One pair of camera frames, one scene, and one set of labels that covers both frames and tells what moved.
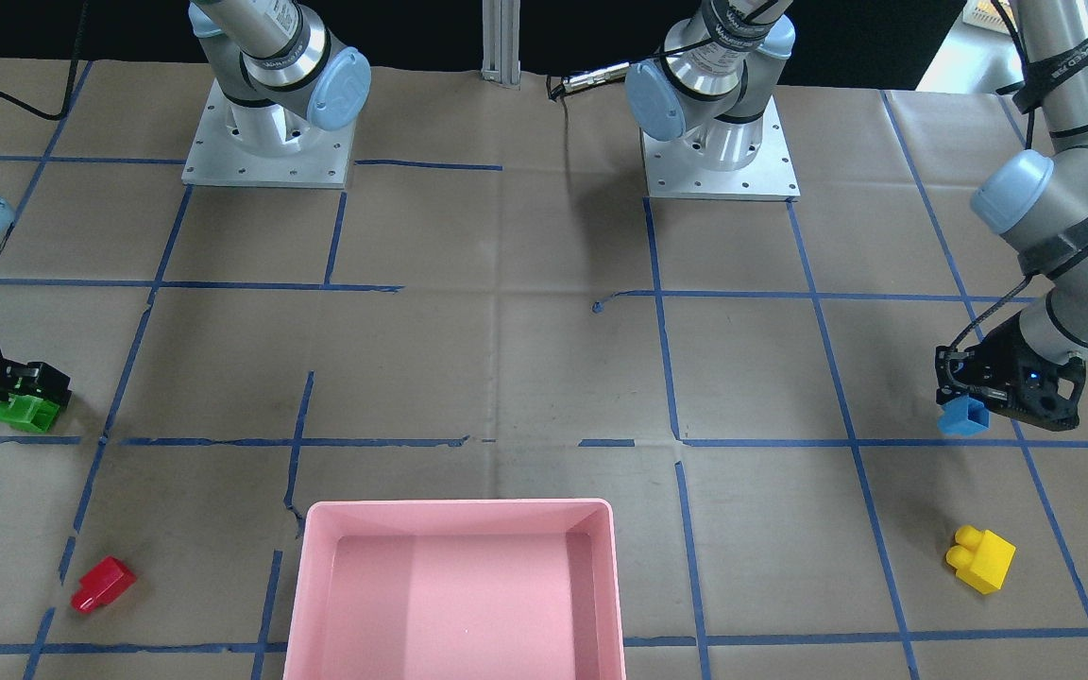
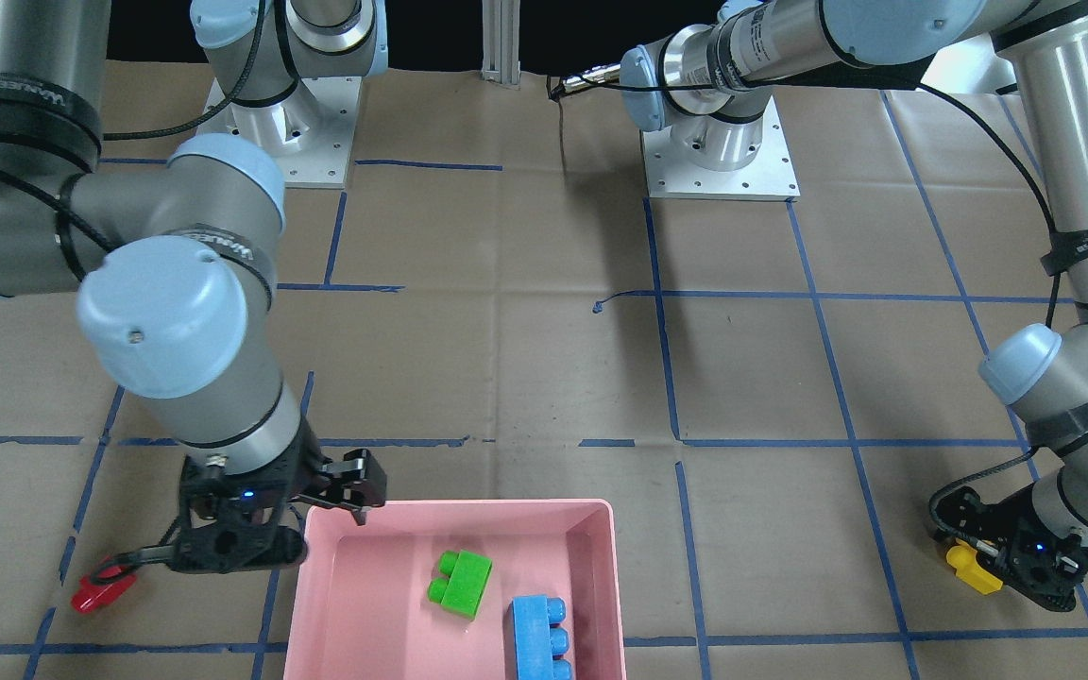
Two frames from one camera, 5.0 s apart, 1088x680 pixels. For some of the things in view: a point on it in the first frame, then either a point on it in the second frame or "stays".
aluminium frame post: (501, 42) stays
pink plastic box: (458, 589) stays
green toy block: (26, 411) → (462, 592)
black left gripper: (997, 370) → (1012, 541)
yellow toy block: (980, 558) stays
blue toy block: (963, 416) → (536, 642)
